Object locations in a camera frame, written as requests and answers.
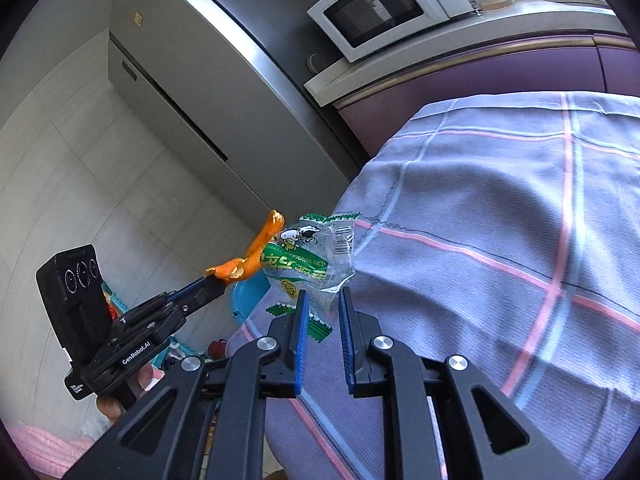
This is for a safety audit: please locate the grey refrigerator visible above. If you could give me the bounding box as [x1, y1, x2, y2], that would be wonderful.
[107, 0, 368, 233]

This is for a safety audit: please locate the person's left forearm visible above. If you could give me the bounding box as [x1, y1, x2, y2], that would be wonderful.
[7, 422, 103, 479]

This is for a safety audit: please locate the plaid grey tablecloth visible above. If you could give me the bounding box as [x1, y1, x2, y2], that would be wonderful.
[240, 92, 640, 480]

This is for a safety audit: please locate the purple kitchen base cabinet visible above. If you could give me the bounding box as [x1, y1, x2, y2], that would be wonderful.
[304, 0, 640, 161]

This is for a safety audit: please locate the person's left hand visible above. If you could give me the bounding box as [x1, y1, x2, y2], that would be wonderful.
[96, 364, 157, 419]

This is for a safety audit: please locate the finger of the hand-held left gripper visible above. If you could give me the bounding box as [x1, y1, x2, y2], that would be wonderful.
[144, 282, 227, 334]
[126, 275, 222, 324]

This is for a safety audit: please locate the blue plastic bin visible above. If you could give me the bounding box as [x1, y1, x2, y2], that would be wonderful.
[229, 274, 274, 325]

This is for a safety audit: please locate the orange peel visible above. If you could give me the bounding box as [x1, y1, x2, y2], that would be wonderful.
[204, 210, 285, 284]

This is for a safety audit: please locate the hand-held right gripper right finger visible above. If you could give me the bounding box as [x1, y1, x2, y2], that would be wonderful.
[339, 287, 586, 480]

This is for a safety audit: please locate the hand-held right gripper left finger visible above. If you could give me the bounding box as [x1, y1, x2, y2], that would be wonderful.
[62, 290, 310, 480]

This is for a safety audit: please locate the white microwave oven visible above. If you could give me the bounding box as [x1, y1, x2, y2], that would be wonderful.
[306, 0, 472, 64]

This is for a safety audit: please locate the clear green-printed plastic wrapper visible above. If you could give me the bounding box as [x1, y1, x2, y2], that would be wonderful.
[260, 212, 359, 345]

